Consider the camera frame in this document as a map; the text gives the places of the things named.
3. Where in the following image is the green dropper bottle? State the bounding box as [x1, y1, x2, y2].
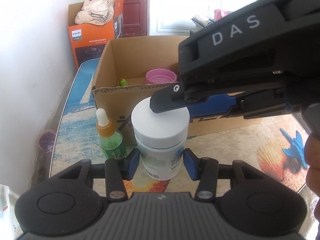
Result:
[95, 108, 126, 159]

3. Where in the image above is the white supplement bottle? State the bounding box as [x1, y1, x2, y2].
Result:
[131, 98, 190, 181]

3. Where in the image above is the person's right hand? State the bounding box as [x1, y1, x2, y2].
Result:
[305, 133, 320, 221]

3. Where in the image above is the pink plastic lid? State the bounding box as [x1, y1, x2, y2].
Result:
[145, 68, 177, 84]

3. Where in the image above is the large brown cardboard box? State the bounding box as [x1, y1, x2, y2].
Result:
[91, 35, 263, 147]

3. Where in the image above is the small green glue stick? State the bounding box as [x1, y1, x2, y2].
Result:
[119, 78, 129, 87]

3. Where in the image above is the orange Philips box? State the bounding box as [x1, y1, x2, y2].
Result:
[68, 0, 123, 69]

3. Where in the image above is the beige cloth hat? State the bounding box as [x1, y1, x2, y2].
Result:
[74, 0, 115, 26]

